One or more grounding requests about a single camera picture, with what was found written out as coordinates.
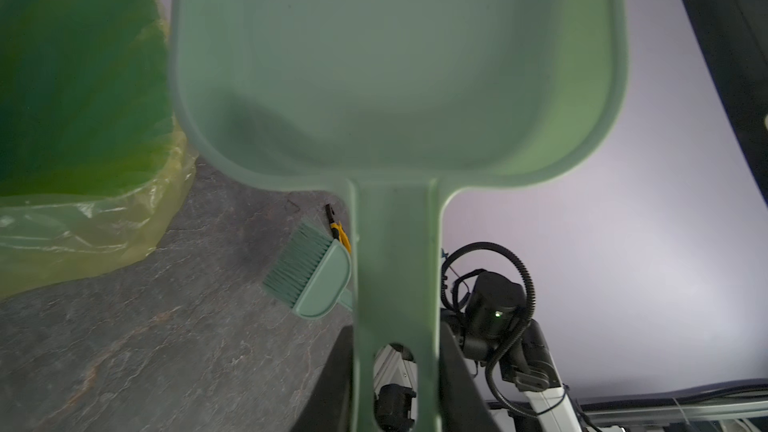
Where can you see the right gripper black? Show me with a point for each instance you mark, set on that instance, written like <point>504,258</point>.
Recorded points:
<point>488,315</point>

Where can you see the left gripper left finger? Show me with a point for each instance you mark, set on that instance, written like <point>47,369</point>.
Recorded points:
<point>328,408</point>

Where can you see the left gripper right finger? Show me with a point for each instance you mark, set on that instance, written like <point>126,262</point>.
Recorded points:
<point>461,407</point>

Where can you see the mint green hand brush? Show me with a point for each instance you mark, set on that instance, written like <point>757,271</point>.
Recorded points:
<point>312,274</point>

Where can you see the mint green dustpan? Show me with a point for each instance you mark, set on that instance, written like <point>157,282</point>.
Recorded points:
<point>395,106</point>

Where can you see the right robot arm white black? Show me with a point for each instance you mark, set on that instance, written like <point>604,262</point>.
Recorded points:
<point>521,374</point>

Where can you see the yellow black pliers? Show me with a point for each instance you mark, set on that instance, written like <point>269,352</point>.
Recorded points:
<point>336,228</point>

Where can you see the yellow-green plastic bin liner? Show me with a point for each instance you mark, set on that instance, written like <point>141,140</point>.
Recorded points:
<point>54,238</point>

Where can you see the green trash bin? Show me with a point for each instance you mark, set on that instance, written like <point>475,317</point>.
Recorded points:
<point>85,108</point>

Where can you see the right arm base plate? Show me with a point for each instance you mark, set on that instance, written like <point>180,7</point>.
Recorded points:
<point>393,406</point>

